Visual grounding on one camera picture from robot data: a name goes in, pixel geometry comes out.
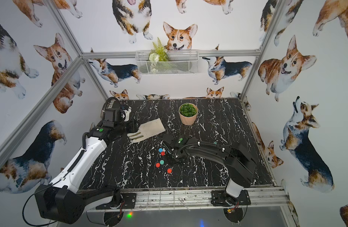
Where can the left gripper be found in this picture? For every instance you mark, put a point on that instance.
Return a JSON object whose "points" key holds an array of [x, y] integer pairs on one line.
{"points": [[131, 126]]}

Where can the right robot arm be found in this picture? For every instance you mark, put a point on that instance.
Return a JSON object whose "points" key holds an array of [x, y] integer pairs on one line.
{"points": [[241, 165]]}

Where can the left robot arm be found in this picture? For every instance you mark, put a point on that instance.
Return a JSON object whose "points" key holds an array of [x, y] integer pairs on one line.
{"points": [[61, 200]]}

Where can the beige paper sheet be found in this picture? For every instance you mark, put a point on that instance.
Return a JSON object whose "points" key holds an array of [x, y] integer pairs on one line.
{"points": [[147, 130]]}

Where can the potted green plant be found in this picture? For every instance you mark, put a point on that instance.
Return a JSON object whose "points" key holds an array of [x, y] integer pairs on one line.
{"points": [[188, 113]]}

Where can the fern and white flower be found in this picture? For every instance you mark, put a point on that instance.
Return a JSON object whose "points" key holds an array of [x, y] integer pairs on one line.
{"points": [[158, 58]]}

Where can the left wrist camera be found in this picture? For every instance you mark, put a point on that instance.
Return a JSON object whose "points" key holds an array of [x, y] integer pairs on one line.
{"points": [[117, 115]]}

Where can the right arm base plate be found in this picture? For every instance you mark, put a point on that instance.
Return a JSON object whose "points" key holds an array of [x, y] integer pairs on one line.
{"points": [[222, 199]]}

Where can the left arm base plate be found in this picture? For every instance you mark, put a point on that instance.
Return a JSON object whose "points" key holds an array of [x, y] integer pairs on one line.
{"points": [[128, 201]]}

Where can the white wire basket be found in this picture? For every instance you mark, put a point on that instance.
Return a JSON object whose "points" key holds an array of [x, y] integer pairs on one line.
{"points": [[181, 63]]}

